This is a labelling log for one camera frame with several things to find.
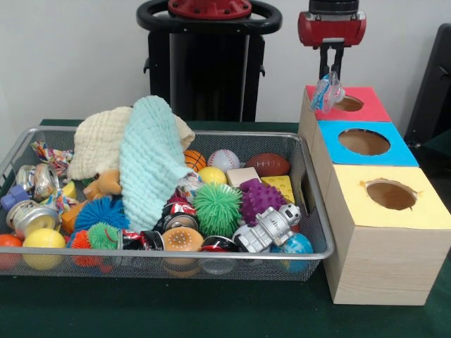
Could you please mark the small orange basketball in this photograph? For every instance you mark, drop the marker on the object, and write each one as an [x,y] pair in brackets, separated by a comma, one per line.
[195,160]

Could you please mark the purple spiky ball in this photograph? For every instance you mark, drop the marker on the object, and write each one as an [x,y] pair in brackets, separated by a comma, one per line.
[260,202]

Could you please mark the blue spiky rubber ball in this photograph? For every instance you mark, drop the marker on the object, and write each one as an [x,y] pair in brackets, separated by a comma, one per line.
[100,213]

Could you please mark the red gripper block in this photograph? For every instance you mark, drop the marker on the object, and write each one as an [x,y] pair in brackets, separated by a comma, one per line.
[331,30]

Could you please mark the mint green waffle cloth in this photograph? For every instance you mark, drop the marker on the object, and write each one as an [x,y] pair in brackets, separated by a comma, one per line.
[151,158]

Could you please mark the small white baseball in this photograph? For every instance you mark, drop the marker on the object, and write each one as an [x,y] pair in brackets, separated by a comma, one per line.
[223,159]

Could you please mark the small brown football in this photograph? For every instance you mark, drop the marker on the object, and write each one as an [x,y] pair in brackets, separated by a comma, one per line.
[267,164]

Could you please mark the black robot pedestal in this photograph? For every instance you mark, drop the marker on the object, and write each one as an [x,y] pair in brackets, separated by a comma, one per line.
[204,77]

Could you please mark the clear blue wrapper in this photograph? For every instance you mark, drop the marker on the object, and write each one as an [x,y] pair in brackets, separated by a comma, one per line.
[327,93]

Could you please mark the wooden box three holes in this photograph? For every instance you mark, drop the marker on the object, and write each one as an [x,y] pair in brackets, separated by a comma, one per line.
[380,267]

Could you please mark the cream waffle cloth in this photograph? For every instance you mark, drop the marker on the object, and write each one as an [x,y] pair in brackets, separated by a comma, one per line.
[95,141]

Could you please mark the dark green table cloth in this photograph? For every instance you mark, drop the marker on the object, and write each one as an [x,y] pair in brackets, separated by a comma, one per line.
[211,310]

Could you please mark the plain wooden cube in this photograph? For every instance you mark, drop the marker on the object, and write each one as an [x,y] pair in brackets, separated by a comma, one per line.
[243,176]

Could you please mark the blue globe ball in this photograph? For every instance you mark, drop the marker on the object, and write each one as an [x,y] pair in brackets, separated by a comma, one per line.
[294,248]

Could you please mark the black office chair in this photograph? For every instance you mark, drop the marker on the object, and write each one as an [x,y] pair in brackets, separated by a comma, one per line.
[437,88]

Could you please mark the green spiky rubber ball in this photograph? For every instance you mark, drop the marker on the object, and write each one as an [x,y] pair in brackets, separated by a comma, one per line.
[216,209]

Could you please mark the smooth yellow ball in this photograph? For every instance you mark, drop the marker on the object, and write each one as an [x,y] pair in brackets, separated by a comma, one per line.
[44,239]

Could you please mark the silver toy robot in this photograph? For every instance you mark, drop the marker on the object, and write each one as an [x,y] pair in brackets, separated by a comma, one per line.
[269,223]

